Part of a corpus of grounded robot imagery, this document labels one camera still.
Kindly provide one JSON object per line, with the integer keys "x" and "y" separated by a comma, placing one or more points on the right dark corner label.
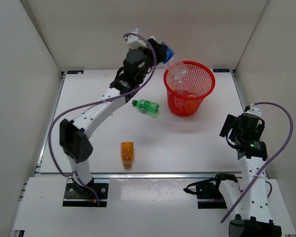
{"x": 221, "y": 70}

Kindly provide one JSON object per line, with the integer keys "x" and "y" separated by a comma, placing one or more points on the aluminium front table rail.
{"x": 176, "y": 175}

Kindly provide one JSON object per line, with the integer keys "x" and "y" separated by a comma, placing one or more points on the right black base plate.
{"x": 207, "y": 193}

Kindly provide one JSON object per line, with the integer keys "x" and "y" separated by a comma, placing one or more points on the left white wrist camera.
{"x": 134, "y": 40}

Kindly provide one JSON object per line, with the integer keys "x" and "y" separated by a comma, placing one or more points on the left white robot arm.
{"x": 75, "y": 134}

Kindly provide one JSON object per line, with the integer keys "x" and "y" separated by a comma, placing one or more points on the green plastic bottle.
{"x": 146, "y": 106}

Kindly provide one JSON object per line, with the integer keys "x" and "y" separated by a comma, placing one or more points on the orange juice bottle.
{"x": 190, "y": 103}
{"x": 127, "y": 154}

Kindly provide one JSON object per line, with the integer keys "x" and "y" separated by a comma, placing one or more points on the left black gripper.
{"x": 161, "y": 53}

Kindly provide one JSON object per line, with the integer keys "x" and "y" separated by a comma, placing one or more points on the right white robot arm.
{"x": 247, "y": 198}

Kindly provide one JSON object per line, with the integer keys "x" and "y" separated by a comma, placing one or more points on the red mesh plastic bin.
{"x": 185, "y": 97}

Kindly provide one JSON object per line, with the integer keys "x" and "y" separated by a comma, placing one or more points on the left dark corner label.
{"x": 75, "y": 72}

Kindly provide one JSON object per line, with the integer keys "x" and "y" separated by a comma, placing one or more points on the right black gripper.
{"x": 230, "y": 123}

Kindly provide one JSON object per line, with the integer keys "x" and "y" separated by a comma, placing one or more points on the blue label clear bottle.
{"x": 177, "y": 68}

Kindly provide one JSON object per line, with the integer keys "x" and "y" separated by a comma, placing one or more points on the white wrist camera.
{"x": 134, "y": 40}
{"x": 252, "y": 109}

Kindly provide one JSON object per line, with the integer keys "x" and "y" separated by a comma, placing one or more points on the dark corner label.
{"x": 75, "y": 72}
{"x": 221, "y": 70}

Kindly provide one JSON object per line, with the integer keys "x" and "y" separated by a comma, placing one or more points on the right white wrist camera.
{"x": 252, "y": 109}

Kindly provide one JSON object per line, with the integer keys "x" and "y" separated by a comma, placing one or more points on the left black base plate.
{"x": 75, "y": 197}

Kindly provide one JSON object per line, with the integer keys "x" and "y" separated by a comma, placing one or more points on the large clear plastic bottle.
{"x": 182, "y": 88}

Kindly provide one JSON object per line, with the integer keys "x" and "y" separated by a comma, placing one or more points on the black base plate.
{"x": 207, "y": 193}
{"x": 75, "y": 197}

